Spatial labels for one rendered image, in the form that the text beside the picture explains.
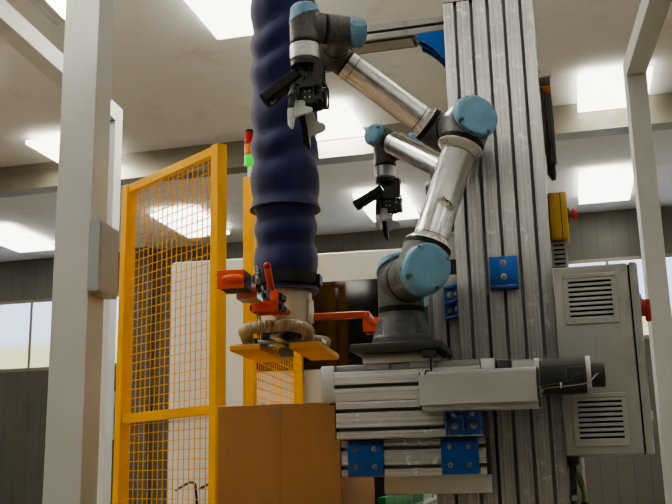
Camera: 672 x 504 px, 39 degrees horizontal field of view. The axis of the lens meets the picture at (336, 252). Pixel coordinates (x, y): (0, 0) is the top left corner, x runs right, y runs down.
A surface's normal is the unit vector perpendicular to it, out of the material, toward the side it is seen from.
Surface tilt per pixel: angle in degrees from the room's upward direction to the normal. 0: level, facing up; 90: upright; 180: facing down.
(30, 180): 90
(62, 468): 90
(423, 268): 97
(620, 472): 90
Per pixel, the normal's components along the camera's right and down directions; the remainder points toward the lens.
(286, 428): -0.21, -0.22
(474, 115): 0.31, -0.34
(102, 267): 0.99, -0.06
